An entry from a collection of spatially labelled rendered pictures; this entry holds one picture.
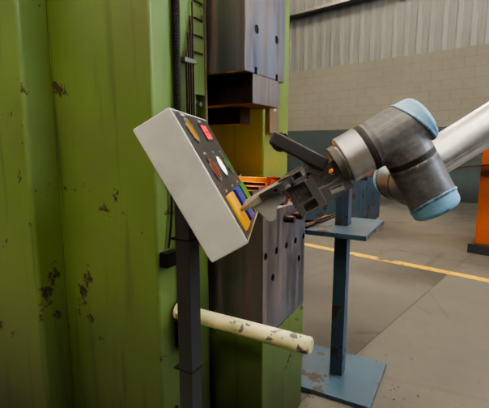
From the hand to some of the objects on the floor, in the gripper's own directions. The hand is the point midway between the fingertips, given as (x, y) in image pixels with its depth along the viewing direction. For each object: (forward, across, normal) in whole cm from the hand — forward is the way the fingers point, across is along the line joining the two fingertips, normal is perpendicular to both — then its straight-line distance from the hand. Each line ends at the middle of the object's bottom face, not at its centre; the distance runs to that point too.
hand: (244, 204), depth 76 cm
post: (+64, +11, -81) cm, 104 cm away
